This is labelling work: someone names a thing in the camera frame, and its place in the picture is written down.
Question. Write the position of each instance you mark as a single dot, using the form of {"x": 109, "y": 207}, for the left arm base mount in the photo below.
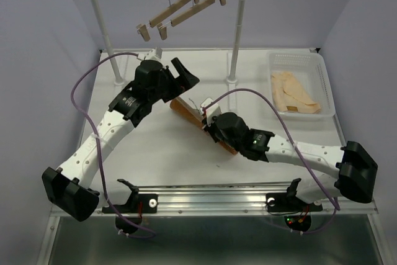
{"x": 129, "y": 214}

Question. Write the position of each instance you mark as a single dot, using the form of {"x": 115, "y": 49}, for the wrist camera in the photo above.
{"x": 154, "y": 54}
{"x": 210, "y": 110}

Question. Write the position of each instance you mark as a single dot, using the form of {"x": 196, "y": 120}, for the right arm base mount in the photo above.
{"x": 296, "y": 213}

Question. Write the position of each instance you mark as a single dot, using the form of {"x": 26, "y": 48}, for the cream underwear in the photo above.
{"x": 289, "y": 95}

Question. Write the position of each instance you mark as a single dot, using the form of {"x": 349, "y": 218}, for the white plastic laundry basket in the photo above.
{"x": 310, "y": 70}

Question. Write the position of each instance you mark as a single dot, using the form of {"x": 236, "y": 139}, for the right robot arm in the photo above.
{"x": 337, "y": 171}

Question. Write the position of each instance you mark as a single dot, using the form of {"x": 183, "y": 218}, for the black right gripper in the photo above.
{"x": 211, "y": 128}

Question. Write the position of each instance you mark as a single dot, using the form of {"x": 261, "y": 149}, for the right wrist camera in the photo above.
{"x": 210, "y": 110}

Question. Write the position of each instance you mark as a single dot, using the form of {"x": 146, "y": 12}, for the brown underwear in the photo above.
{"x": 182, "y": 108}

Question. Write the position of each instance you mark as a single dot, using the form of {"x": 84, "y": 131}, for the aluminium rail frame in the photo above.
{"x": 219, "y": 225}

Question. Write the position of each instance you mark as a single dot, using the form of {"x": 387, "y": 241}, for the wooden clip hanger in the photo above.
{"x": 158, "y": 20}
{"x": 190, "y": 12}
{"x": 196, "y": 114}

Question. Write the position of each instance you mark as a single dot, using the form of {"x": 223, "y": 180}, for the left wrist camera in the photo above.
{"x": 154, "y": 54}

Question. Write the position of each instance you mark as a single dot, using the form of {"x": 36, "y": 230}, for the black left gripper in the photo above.
{"x": 185, "y": 77}

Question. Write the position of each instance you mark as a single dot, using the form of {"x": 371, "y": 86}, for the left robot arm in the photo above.
{"x": 68, "y": 185}

